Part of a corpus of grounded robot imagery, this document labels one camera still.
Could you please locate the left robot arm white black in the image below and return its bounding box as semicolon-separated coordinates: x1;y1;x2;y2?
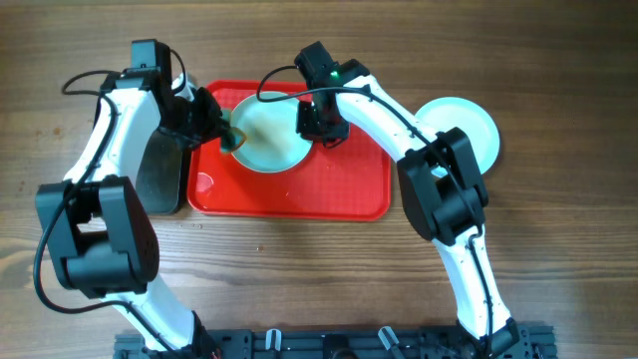
33;67;229;358

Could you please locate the white plate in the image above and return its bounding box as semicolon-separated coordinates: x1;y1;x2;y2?
231;92;312;174
415;97;500;175

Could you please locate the black mounting rail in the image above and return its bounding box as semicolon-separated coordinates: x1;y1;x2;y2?
113;323;558;359

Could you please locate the green yellow sponge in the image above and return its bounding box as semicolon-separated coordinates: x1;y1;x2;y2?
220;109;247;154

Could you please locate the black water tray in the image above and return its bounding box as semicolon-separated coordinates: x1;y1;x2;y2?
93;94;196;216

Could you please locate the red plastic tray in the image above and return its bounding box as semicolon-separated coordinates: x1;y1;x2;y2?
186;79;393;222

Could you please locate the white plate top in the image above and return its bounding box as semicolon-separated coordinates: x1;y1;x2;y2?
231;92;312;174

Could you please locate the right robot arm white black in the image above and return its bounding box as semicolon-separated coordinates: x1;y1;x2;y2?
294;58;519;358

